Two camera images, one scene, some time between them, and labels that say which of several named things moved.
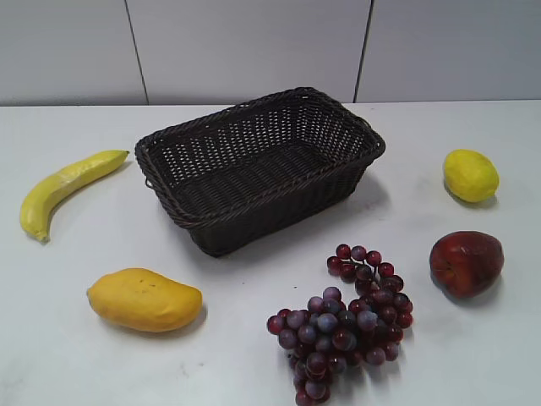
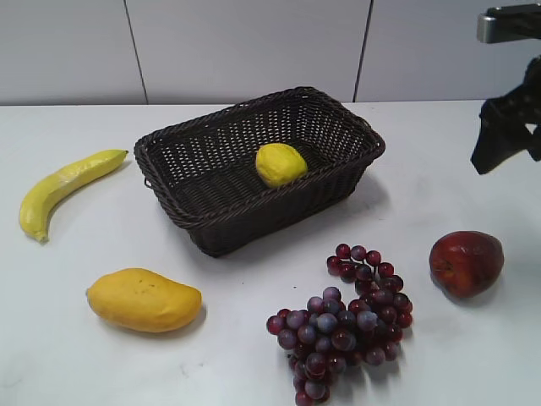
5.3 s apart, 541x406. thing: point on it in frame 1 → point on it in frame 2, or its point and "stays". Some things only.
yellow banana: [39, 200] stays
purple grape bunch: [332, 334] stays
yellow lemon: [471, 175] → [279, 165]
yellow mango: [143, 299] stays
